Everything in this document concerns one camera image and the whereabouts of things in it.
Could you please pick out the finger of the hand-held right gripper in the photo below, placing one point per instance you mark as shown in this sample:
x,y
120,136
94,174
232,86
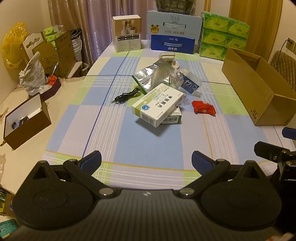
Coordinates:
x,y
289,133
270,150

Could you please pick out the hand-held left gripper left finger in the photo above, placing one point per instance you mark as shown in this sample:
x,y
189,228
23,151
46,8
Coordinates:
x,y
91,161

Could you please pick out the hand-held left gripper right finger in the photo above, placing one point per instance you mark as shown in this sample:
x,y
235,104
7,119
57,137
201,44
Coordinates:
x,y
201,162

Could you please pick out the green white medicine box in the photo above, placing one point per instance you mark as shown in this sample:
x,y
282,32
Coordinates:
x,y
172,118

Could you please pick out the red packet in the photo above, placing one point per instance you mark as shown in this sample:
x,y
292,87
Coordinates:
x,y
203,107

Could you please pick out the cardboard box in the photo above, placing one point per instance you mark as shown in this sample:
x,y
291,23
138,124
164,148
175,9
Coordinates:
x,y
249,85

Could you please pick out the large white medicine box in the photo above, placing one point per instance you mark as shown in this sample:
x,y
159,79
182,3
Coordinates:
x,y
159,104

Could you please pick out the blue white plastic pouch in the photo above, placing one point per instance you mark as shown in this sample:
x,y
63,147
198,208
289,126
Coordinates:
x,y
190,84

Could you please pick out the clear plastic case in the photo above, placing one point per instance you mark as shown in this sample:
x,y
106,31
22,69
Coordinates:
x,y
175,81

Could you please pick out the small green white box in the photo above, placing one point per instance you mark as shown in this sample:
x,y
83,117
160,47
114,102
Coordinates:
x,y
166,81

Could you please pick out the silver foil pouch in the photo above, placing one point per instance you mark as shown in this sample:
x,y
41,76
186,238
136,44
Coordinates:
x,y
150,74

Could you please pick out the white night light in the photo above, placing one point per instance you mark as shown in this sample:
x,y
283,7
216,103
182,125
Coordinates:
x,y
166,56

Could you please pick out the plaid cloth covered desktop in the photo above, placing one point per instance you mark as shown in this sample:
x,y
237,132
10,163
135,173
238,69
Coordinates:
x,y
138,143

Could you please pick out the dark brown open box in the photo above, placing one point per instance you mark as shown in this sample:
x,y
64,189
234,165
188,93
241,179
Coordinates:
x,y
30,129

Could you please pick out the dark brown tray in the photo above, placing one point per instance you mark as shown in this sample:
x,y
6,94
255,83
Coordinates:
x,y
52,89

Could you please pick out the small red object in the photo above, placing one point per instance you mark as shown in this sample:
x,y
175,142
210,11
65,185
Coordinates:
x,y
52,80

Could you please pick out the white plastic stool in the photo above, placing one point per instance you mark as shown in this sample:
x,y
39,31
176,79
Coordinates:
x,y
79,68

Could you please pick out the small brown carton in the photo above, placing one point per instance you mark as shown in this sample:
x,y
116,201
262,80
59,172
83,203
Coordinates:
x,y
5,204

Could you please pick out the white plastic bag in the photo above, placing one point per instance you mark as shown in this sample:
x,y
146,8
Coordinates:
x,y
32,74

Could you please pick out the brown cardboard carton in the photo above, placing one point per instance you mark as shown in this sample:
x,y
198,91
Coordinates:
x,y
66,51
46,55

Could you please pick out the stack of green tissue packs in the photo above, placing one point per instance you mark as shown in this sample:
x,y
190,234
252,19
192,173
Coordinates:
x,y
215,37

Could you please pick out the wooden door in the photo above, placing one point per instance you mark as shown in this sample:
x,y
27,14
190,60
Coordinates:
x,y
254,14

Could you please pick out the white product box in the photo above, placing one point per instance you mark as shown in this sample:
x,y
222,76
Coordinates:
x,y
127,34

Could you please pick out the blue milk carton box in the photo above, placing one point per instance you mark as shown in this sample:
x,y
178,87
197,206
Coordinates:
x,y
173,32

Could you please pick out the white chair back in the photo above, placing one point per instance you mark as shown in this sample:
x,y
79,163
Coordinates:
x,y
32,41

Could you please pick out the loose green tissue packs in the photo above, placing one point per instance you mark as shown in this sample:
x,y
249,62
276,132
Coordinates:
x,y
52,32

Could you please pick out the shiny curtain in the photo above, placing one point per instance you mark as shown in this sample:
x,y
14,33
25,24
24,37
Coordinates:
x,y
92,23

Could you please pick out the yellow plastic bag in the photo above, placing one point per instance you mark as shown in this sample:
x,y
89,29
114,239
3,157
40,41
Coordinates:
x,y
13,46

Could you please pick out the wall socket with plug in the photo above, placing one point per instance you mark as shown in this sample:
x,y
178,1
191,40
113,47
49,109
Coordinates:
x,y
289,42

